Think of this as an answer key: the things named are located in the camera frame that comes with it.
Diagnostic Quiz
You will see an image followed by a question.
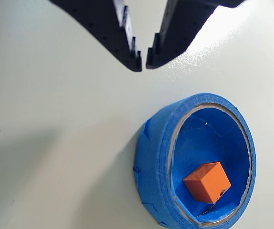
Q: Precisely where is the blue tape roll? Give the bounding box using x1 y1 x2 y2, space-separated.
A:
133 92 257 229

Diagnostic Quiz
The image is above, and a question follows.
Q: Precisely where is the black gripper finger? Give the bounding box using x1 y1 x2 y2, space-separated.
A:
145 0 244 70
50 0 142 73

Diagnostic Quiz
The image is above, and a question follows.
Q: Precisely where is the orange cube block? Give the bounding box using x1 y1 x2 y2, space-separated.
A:
183 161 232 204

